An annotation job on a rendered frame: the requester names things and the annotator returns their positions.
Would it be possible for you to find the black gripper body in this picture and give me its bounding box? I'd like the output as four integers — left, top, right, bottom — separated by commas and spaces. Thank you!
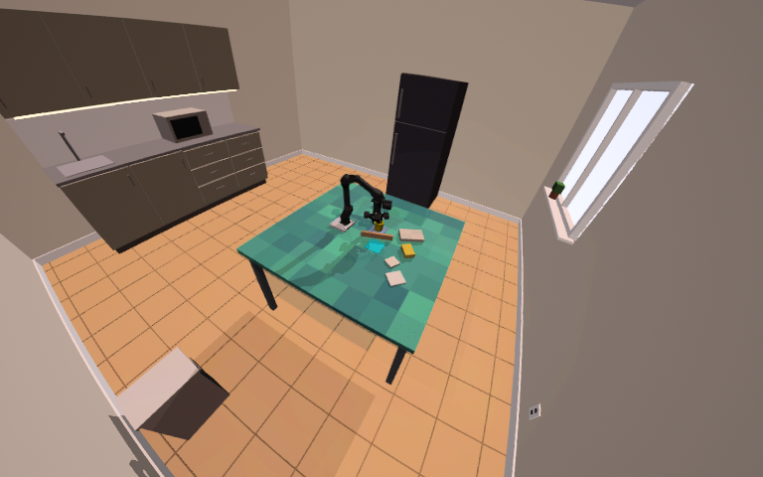
364, 208, 389, 220

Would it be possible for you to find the brown wooden flat bar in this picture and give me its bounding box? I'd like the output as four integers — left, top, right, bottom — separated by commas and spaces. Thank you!
361, 231, 393, 240

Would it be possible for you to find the yellow flat block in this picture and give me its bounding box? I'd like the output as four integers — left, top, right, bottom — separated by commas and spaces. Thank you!
401, 243, 415, 258

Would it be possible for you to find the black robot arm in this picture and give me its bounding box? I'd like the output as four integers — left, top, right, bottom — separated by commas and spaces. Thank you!
340, 174, 391, 226

